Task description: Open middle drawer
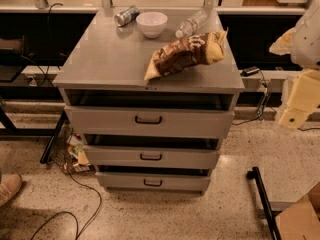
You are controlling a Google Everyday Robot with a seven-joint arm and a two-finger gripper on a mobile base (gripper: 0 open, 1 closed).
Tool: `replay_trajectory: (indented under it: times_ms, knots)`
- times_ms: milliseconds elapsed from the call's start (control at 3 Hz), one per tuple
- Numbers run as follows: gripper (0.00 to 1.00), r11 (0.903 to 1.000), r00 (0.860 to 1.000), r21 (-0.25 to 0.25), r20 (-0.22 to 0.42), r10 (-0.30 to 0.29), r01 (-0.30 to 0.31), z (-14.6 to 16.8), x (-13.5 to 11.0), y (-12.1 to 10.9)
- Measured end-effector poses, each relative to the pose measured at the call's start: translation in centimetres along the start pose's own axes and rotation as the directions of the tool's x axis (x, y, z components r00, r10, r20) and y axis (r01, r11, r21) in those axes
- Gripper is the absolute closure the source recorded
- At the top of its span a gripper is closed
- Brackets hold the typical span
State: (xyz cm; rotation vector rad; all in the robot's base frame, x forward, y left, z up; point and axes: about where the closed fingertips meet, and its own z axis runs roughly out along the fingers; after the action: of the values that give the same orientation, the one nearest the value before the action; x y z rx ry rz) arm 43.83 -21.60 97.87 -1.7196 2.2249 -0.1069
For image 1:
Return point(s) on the black metal stand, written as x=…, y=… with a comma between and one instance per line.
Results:
x=254, y=174

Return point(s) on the black power adapter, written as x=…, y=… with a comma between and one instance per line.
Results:
x=250, y=71

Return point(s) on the grey metal drawer cabinet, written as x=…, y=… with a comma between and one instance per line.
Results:
x=107, y=69

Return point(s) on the tan shoe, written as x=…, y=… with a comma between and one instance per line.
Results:
x=9, y=187

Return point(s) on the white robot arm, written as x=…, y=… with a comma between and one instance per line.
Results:
x=302, y=43

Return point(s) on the clear plastic water bottle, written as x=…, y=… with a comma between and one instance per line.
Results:
x=193, y=23

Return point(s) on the white bowl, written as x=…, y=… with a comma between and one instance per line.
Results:
x=152, y=24

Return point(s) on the wire basket with trash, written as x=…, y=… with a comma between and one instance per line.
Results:
x=68, y=152

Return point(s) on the cardboard box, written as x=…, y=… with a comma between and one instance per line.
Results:
x=301, y=220

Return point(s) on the grey bottom drawer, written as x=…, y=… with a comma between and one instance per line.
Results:
x=153, y=181

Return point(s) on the grey top drawer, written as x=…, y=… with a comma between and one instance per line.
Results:
x=149, y=122

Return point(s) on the black table leg frame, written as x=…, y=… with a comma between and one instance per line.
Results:
x=9, y=129

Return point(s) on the silver blue soda can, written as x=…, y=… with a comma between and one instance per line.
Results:
x=125, y=17

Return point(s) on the grey drawer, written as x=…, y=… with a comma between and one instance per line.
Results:
x=153, y=181
x=151, y=157
x=149, y=122

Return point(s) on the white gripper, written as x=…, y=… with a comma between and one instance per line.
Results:
x=307, y=44

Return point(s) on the brown yellow chip bag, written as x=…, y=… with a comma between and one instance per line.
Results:
x=199, y=49

